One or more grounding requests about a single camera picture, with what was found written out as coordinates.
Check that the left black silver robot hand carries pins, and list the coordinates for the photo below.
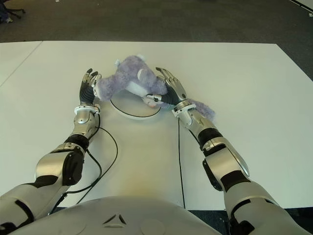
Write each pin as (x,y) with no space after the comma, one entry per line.
(86,94)

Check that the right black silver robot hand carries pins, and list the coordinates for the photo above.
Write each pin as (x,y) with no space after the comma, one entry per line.
(174,91)

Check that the purple plush bunny doll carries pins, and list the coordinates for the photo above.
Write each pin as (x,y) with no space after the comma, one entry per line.
(137,76)

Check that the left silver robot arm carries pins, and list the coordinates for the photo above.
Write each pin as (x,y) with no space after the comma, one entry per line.
(51,164)

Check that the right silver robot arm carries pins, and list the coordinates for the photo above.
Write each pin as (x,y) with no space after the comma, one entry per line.
(225,156)

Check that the white plate with black rim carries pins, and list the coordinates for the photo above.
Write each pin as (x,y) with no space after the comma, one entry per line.
(133,111)

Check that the black office chair base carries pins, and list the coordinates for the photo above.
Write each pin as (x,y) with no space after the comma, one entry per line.
(14,8)

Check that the silver robot torso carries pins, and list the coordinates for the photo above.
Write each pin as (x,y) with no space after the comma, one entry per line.
(117,218)

